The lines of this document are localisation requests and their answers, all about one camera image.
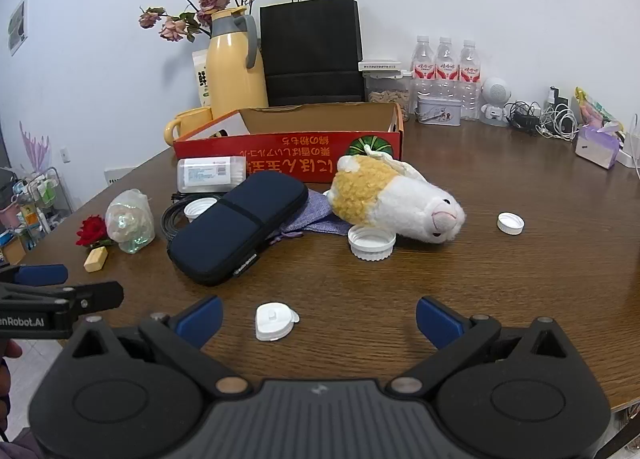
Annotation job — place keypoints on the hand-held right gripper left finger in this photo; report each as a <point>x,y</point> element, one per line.
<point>202,320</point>

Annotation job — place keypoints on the yellow mug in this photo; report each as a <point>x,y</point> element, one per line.
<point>192,121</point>

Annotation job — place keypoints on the clear bag of beads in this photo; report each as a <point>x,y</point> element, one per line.
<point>130,224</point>

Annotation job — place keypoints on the white ribbed jar lid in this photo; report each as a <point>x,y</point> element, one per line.
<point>372,241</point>

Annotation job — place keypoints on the yellow thermos jug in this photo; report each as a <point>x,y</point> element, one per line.
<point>235,74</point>

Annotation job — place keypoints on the clear cotton swab box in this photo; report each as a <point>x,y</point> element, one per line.
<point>210,173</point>

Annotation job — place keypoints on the yellow white plush hamster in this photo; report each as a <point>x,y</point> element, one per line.
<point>395,204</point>

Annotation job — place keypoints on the purple tissue box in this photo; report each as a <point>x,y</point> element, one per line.
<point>595,149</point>

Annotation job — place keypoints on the red artificial rose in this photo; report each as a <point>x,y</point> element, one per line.
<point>92,230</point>

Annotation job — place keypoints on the clear food container white lid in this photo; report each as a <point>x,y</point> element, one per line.
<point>387,89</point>

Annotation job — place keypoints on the metal storage cart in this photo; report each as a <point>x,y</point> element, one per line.
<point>45,199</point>

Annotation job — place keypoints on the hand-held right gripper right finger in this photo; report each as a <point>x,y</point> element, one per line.
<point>436,320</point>

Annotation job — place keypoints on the person's left hand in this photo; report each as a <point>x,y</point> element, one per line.
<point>11,349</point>

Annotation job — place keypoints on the purple wall decal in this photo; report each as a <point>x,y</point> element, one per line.
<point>35,149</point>

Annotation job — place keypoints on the purple cloth pouch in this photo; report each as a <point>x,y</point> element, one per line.
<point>312,219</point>

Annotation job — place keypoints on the wall poster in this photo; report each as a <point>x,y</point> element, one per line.
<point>17,24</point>

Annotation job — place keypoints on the white printed tin box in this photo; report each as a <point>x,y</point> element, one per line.
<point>440,113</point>

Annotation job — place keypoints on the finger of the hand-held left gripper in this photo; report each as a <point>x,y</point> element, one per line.
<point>42,273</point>
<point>97,295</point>

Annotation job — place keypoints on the red cardboard box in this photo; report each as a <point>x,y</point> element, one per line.
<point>300,151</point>

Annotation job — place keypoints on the white snack pouch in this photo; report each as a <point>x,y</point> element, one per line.
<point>201,84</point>

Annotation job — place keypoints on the white wall vent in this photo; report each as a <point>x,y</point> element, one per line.
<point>120,175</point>

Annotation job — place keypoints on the white robot-shaped speaker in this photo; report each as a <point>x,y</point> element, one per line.
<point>495,91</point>

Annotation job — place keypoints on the colourful snack bag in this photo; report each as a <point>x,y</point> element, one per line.
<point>592,109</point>

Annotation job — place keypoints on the navy zip case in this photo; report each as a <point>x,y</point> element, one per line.
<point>225,229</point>

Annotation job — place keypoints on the white flip-top cap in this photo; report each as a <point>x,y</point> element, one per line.
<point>272,321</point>

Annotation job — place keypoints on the black paper bag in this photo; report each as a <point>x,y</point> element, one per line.
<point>310,49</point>

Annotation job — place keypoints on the white wall socket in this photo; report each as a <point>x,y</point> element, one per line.
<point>65,154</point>

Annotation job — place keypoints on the white bottle cap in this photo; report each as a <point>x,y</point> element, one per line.
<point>510,223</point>
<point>197,209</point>

